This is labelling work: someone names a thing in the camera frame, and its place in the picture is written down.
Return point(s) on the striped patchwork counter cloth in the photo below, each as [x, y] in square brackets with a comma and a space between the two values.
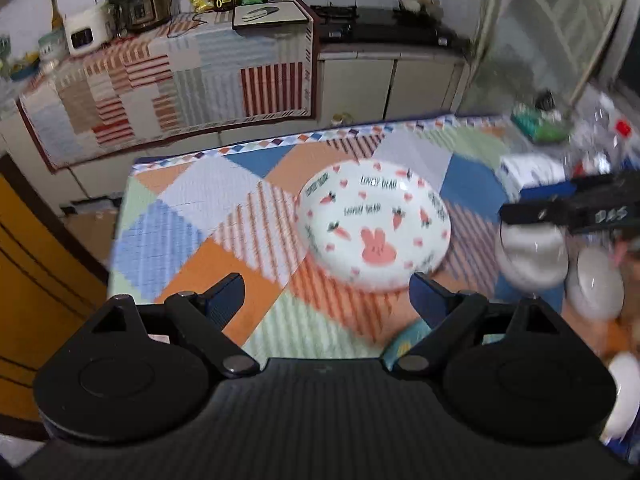
[150, 85]

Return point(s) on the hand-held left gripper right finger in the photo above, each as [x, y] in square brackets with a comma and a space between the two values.
[425, 296]

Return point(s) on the yellow wooden chair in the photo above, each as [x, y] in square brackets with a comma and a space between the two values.
[35, 270]

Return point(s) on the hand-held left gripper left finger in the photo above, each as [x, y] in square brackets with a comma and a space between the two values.
[227, 296]

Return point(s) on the white rice cooker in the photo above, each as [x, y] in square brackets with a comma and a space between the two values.
[89, 30]

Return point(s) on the patchwork checkered tablecloth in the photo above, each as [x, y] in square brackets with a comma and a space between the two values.
[200, 240]

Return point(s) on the dark pressure cooker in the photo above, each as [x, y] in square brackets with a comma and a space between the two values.
[142, 2]

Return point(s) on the plain white plate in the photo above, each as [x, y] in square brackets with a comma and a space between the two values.
[622, 395]

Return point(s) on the kitchen knife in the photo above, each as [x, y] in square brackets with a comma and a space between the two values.
[260, 13]

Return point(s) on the teal container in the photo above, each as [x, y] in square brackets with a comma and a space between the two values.
[52, 46]

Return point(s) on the rabbit print white plate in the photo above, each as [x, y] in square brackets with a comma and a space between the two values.
[375, 230]

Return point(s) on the red cap water bottle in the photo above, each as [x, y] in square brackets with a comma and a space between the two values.
[620, 132]

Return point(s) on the cream lower cabinet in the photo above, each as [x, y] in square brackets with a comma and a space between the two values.
[395, 82]

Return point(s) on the cardboard box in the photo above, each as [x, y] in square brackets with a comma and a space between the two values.
[92, 232]

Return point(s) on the white tissue box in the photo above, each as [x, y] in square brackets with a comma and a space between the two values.
[535, 170]

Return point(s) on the black gas stove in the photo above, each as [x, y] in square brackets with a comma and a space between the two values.
[385, 30]

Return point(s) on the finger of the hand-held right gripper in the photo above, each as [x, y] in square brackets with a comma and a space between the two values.
[530, 212]

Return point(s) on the white cutting board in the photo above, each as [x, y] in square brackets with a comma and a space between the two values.
[272, 14]

